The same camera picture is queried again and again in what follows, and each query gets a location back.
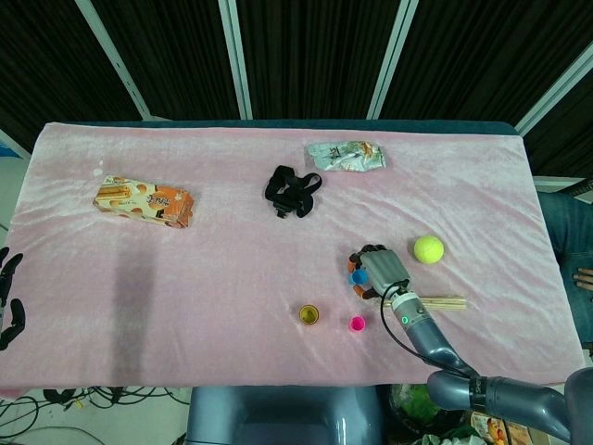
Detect wooden stick bundle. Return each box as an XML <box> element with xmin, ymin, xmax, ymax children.
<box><xmin>382</xmin><ymin>295</ymin><xmax>467</xmax><ymax>312</ymax></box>

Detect silver snack bag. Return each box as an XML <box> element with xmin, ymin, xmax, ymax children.
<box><xmin>304</xmin><ymin>140</ymin><xmax>387</xmax><ymax>172</ymax></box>

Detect pink plush cloth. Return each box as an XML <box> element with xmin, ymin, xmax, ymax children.
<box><xmin>0</xmin><ymin>121</ymin><xmax>586</xmax><ymax>400</ymax></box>

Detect blue-grey robot torso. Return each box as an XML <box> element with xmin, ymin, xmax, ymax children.
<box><xmin>187</xmin><ymin>385</ymin><xmax>385</xmax><ymax>445</ymax></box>

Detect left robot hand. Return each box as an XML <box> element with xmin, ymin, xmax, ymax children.
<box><xmin>0</xmin><ymin>247</ymin><xmax>25</xmax><ymax>352</ymax></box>

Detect yellow-green tennis ball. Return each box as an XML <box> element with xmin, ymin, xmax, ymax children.
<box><xmin>413</xmin><ymin>235</ymin><xmax>446</xmax><ymax>265</ymax></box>

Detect yellow-rimmed bottle cap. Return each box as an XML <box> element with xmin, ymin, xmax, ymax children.
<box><xmin>298</xmin><ymin>305</ymin><xmax>322</xmax><ymax>328</ymax></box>

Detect teal table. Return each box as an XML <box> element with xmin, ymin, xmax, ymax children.
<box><xmin>59</xmin><ymin>119</ymin><xmax>520</xmax><ymax>136</ymax></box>

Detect black strap mount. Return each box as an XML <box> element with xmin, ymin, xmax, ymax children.
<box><xmin>264</xmin><ymin>165</ymin><xmax>324</xmax><ymax>219</ymax></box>

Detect green plastic bag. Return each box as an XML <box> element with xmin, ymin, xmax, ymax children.
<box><xmin>391</xmin><ymin>383</ymin><xmax>446</xmax><ymax>421</ymax></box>

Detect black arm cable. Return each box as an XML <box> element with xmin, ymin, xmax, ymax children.
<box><xmin>380</xmin><ymin>286</ymin><xmax>470</xmax><ymax>373</ymax></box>

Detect orange biscuit box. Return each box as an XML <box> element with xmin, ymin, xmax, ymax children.
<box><xmin>92</xmin><ymin>174</ymin><xmax>196</xmax><ymax>230</ymax></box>

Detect person's leg in jeans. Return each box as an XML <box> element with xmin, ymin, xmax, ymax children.
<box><xmin>539</xmin><ymin>192</ymin><xmax>593</xmax><ymax>349</ymax></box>

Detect white partition post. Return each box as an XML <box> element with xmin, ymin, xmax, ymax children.
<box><xmin>367</xmin><ymin>0</ymin><xmax>419</xmax><ymax>120</ymax></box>
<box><xmin>515</xmin><ymin>0</ymin><xmax>593</xmax><ymax>136</ymax></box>
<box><xmin>75</xmin><ymin>0</ymin><xmax>152</xmax><ymax>118</ymax></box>
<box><xmin>219</xmin><ymin>0</ymin><xmax>254</xmax><ymax>120</ymax></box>

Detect orange snack packet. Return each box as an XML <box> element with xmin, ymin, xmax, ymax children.
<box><xmin>470</xmin><ymin>410</ymin><xmax>534</xmax><ymax>445</ymax></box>

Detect floor cables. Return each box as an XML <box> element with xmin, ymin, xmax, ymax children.
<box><xmin>0</xmin><ymin>387</ymin><xmax>191</xmax><ymax>445</ymax></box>

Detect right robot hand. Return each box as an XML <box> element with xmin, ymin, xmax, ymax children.
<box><xmin>347</xmin><ymin>244</ymin><xmax>413</xmax><ymax>303</ymax></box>

